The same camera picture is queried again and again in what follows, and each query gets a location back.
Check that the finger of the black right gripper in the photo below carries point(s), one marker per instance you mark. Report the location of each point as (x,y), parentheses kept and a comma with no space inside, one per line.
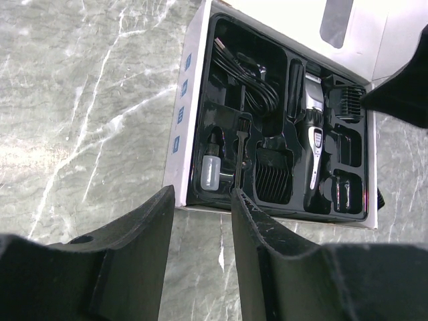
(404,94)

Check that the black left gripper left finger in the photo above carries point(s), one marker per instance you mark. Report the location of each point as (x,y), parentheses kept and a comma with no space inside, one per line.
(115,272)

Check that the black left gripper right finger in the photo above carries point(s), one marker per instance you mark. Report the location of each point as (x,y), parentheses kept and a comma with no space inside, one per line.
(283,276)

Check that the black comb guard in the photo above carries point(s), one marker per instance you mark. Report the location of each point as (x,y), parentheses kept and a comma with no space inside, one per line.
(272,176)
(344,99)

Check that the silver hair clipper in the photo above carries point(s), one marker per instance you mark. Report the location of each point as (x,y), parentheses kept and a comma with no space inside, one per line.
(312,138)

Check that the white hair clipper box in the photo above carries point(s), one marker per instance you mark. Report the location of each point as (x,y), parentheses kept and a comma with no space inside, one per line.
(248,59)

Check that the black comb guard in box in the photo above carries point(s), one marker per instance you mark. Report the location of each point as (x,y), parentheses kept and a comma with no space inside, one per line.
(272,176)

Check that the small oil bottle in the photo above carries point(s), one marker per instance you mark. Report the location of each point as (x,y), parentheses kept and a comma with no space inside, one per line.
(211,166)

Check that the black cleaning brush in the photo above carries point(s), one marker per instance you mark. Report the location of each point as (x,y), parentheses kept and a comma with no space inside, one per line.
(242,135)

